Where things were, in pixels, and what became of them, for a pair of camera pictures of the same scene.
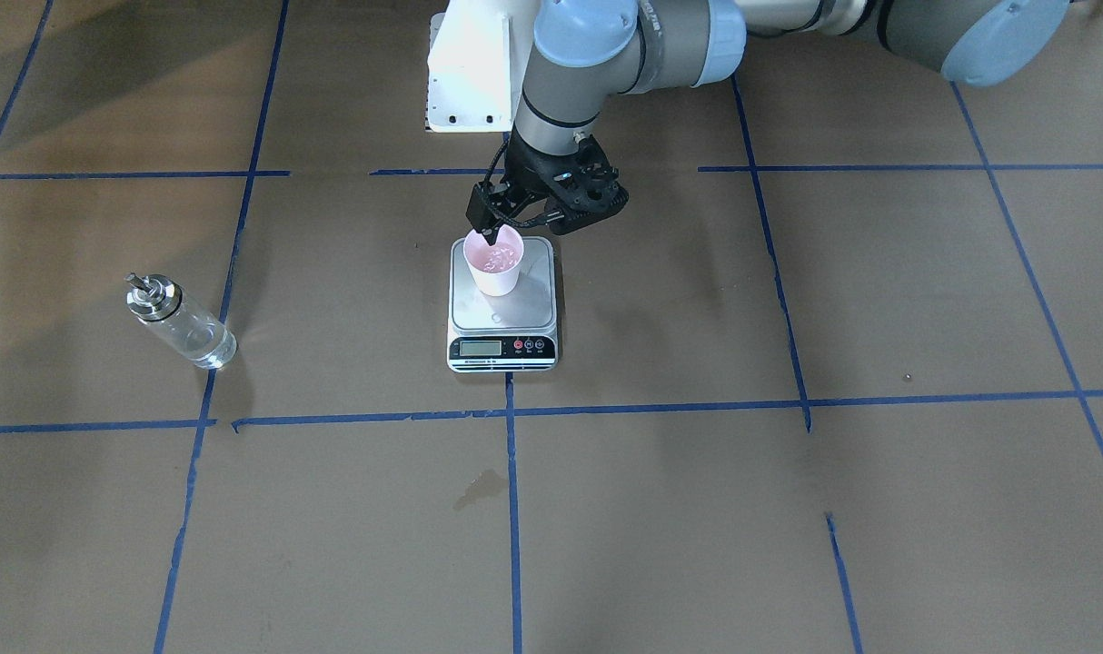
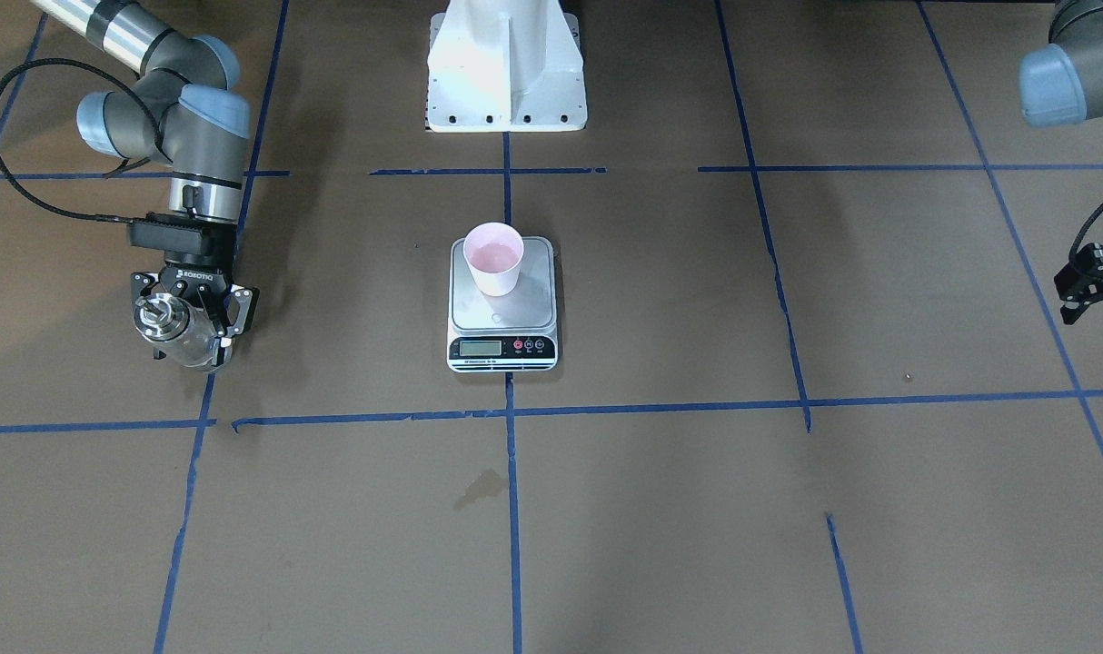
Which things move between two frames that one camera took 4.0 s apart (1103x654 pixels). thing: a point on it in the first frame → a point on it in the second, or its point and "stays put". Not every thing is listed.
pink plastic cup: (495, 266) stays put
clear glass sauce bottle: (160, 304) stays put
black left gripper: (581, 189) → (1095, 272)
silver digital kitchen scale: (511, 333) stays put
